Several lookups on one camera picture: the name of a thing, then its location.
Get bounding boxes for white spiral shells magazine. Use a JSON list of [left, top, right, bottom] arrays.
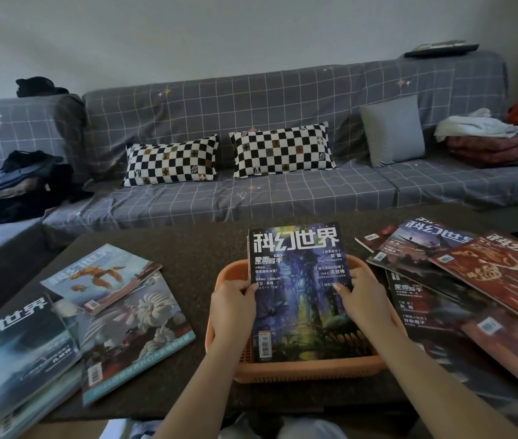
[[78, 271, 197, 407]]

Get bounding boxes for grey checked covered sofa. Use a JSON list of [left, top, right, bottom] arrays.
[[0, 49, 518, 334]]

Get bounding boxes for white crumpled cloth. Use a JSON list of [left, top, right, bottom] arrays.
[[433, 108, 518, 143]]

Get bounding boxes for black flat tray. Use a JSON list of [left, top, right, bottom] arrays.
[[403, 44, 480, 59]]

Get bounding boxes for person's left hand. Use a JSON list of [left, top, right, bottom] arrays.
[[208, 279, 260, 357]]

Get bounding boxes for orange plastic basket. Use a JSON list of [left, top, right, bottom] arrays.
[[204, 254, 408, 385]]

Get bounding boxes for black crumpled garment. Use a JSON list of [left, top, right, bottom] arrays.
[[15, 76, 70, 98]]

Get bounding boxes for pile of magazines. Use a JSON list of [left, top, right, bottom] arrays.
[[355, 218, 518, 405]]

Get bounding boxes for person's light trousers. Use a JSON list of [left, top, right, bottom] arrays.
[[218, 413, 349, 439]]

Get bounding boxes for heap of dark clothes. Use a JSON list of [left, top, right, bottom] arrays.
[[0, 149, 95, 226]]

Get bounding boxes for green purple forest magazine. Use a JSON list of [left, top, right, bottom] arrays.
[[246, 222, 374, 363]]

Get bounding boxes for folded dark red blanket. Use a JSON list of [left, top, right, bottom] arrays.
[[445, 127, 518, 169]]

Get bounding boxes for black white checkered pillow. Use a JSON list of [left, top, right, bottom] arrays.
[[229, 122, 338, 180], [121, 134, 220, 188]]

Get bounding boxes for person's right hand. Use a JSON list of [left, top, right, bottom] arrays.
[[332, 268, 397, 341]]

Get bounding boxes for person's left forearm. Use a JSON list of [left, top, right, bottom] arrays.
[[154, 342, 250, 439]]

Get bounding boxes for plain grey cushion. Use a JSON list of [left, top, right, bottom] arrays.
[[360, 94, 427, 169]]

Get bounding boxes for blue vortex cover magazine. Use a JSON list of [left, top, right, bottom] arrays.
[[0, 243, 164, 439]]

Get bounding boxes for person's right forearm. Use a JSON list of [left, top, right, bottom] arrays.
[[368, 319, 518, 439]]

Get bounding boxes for pale booklet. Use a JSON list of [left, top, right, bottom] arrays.
[[416, 39, 468, 52]]

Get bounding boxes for white tissue pack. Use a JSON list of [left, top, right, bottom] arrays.
[[99, 418, 134, 439]]

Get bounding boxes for dark speckled table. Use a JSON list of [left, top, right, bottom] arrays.
[[0, 203, 518, 424]]

